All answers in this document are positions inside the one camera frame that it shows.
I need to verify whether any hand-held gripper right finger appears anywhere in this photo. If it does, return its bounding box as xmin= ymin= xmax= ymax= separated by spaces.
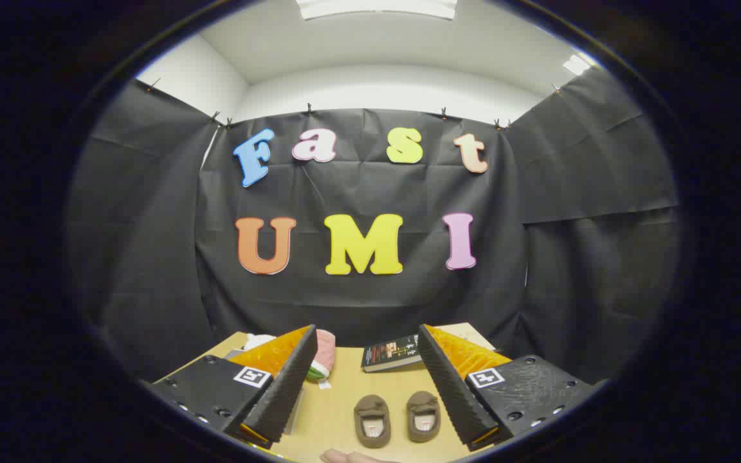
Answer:
xmin=417 ymin=325 xmax=598 ymax=451

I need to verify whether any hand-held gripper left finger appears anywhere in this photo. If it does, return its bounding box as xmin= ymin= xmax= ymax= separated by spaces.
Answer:
xmin=145 ymin=325 xmax=318 ymax=449

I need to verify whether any brown felt shoe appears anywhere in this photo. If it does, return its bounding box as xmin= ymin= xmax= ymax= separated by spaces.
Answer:
xmin=353 ymin=394 xmax=392 ymax=449
xmin=406 ymin=390 xmax=442 ymax=443

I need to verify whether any watermelon slice plush toy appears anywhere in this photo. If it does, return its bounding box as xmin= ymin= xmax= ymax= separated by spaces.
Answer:
xmin=306 ymin=329 xmax=336 ymax=385

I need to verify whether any black book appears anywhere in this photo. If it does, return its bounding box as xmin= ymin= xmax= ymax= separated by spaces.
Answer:
xmin=361 ymin=334 xmax=424 ymax=373

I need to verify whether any black backdrop cloth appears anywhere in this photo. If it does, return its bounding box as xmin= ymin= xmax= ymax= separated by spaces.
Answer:
xmin=65 ymin=68 xmax=680 ymax=386

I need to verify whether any ceiling light panel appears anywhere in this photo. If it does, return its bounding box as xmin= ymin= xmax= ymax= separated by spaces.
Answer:
xmin=297 ymin=0 xmax=458 ymax=20
xmin=562 ymin=54 xmax=593 ymax=77

